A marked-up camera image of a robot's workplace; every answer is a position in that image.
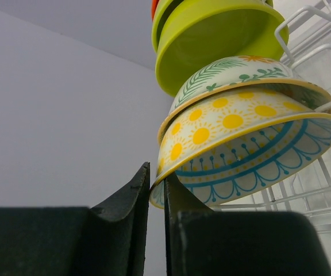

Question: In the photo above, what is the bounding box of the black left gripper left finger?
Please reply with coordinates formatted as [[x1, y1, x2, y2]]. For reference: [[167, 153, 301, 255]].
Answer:
[[0, 162, 150, 275]]

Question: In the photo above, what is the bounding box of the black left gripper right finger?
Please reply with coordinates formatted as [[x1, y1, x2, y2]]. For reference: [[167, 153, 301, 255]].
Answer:
[[164, 174, 331, 275]]

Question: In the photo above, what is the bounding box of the yellow sun blue pattern bowl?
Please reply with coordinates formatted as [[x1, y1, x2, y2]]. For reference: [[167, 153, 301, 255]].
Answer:
[[150, 86, 331, 208]]

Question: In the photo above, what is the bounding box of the floral leaf pattern bowl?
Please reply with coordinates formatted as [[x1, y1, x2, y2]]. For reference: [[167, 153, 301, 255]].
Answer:
[[157, 55, 331, 143]]

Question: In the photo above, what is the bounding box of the front lime green bowl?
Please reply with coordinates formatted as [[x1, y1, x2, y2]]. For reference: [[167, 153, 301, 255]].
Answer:
[[154, 2, 289, 98]]

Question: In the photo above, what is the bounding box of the orange bowl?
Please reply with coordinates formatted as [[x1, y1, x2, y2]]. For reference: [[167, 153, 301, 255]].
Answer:
[[151, 0, 159, 20]]

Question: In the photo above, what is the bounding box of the white wire dish rack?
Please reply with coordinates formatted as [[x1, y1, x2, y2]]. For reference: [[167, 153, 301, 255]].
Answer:
[[205, 1, 331, 275]]

